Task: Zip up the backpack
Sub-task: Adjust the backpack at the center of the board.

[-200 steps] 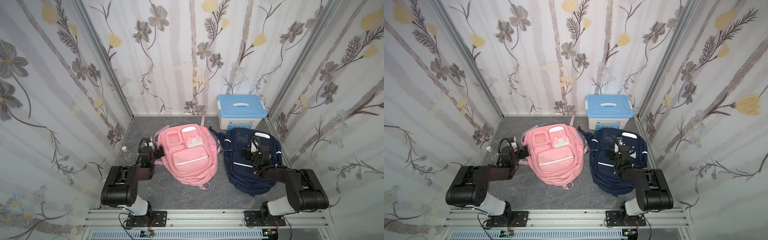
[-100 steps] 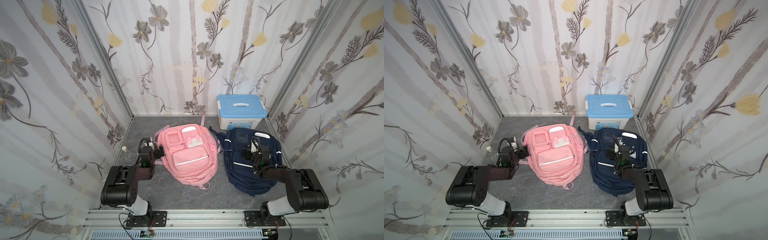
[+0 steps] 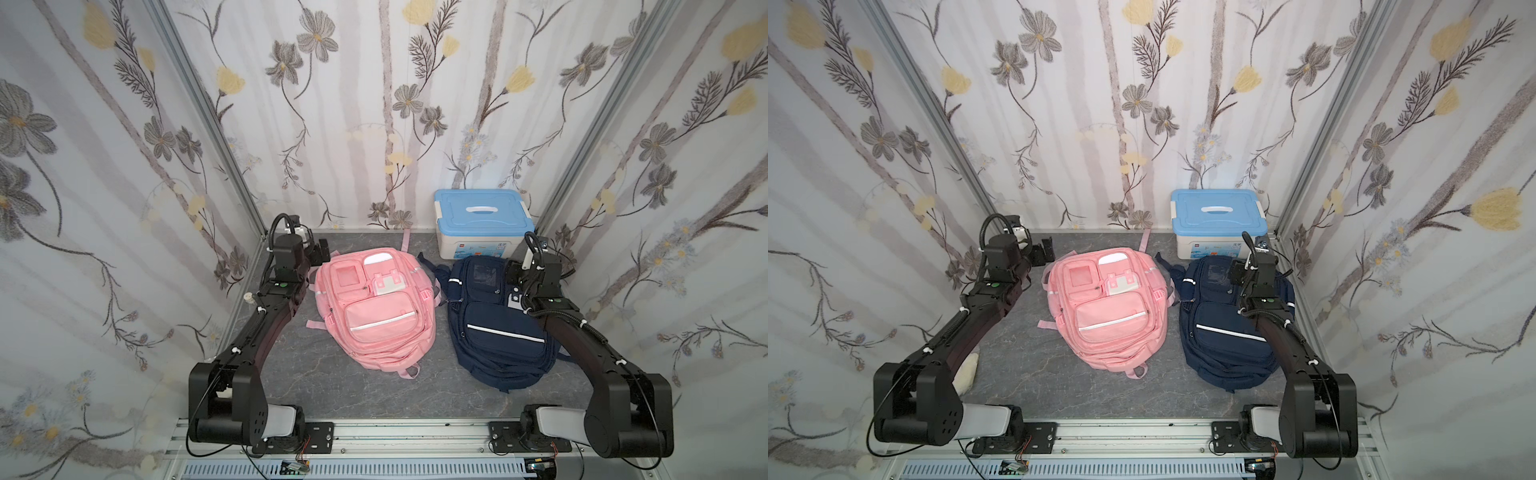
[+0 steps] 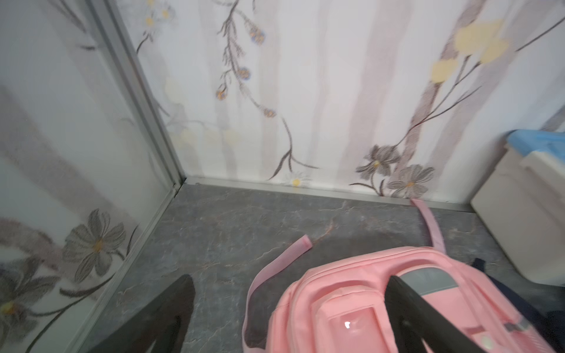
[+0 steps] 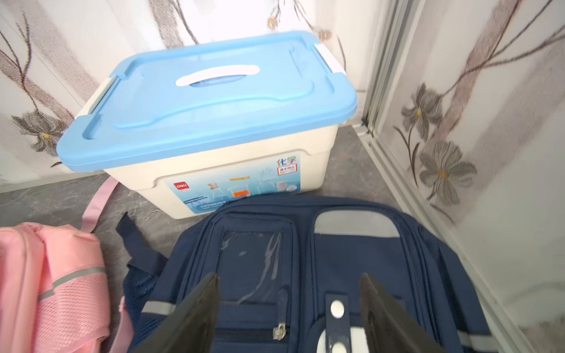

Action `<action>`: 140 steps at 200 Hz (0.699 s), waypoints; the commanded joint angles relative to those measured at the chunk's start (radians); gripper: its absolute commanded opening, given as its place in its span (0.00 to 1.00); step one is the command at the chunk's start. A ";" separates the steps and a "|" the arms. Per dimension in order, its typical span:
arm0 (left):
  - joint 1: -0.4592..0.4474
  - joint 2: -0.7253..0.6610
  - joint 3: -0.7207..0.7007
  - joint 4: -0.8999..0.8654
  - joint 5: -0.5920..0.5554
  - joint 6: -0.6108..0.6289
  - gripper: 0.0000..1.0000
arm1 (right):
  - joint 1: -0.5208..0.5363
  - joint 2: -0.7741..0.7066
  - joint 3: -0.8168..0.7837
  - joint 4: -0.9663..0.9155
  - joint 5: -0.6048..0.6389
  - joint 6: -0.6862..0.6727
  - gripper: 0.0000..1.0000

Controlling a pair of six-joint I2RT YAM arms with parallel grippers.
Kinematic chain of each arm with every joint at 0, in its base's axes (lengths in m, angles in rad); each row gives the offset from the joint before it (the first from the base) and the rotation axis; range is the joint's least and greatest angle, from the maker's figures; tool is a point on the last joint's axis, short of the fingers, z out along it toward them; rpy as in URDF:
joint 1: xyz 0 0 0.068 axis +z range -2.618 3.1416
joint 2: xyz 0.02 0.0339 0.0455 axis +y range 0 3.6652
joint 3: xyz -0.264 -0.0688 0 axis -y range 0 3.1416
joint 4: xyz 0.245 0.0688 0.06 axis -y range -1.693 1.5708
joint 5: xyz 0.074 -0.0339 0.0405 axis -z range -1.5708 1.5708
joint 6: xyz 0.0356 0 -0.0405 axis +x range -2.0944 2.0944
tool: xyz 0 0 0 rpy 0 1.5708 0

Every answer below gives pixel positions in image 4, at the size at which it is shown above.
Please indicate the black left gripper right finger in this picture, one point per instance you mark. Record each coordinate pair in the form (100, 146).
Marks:
(417, 326)

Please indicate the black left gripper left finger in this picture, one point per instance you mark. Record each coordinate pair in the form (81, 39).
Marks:
(161, 326)

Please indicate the navy blue backpack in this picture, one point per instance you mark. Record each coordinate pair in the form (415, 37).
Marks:
(550, 326)

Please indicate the pink backpack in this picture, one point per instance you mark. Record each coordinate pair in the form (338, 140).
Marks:
(340, 306)

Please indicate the white box with blue lid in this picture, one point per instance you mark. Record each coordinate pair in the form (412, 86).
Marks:
(522, 204)

